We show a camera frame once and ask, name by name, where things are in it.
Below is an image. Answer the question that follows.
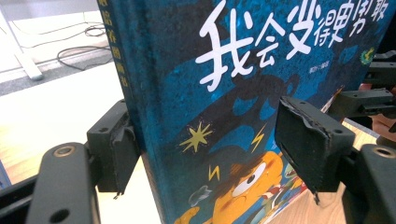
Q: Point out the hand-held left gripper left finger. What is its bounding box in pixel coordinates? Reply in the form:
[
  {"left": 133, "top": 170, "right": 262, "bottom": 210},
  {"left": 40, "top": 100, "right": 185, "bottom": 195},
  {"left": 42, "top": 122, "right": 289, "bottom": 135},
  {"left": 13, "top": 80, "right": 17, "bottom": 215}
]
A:
[{"left": 86, "top": 99, "right": 142, "bottom": 200}]

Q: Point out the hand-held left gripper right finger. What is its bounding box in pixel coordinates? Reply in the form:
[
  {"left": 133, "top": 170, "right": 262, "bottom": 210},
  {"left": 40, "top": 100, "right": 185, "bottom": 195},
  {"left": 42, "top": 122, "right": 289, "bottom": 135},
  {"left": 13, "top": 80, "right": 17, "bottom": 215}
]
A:
[{"left": 275, "top": 95, "right": 357, "bottom": 205}]

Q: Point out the blue monster picture book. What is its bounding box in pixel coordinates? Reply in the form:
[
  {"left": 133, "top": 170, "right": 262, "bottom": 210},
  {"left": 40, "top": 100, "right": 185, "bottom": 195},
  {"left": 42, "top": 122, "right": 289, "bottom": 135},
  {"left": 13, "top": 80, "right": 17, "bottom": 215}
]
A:
[{"left": 96, "top": 0, "right": 396, "bottom": 224}]

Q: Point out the blue plastic file rack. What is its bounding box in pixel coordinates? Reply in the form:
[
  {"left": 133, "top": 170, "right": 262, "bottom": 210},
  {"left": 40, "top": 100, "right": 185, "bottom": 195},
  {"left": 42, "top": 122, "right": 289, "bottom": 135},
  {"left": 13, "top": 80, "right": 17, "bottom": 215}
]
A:
[{"left": 0, "top": 159, "right": 12, "bottom": 191}]

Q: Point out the long black floor cable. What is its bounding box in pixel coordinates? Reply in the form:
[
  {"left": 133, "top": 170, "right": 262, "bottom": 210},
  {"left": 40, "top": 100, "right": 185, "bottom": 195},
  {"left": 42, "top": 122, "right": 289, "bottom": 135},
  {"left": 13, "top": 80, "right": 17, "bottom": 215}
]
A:
[{"left": 55, "top": 45, "right": 114, "bottom": 72}]

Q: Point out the white metal desk frame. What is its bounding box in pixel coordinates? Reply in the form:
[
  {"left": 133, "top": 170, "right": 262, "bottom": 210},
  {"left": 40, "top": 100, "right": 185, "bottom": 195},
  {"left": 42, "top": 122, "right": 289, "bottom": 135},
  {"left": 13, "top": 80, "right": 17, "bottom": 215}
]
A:
[{"left": 0, "top": 5, "right": 45, "bottom": 82}]

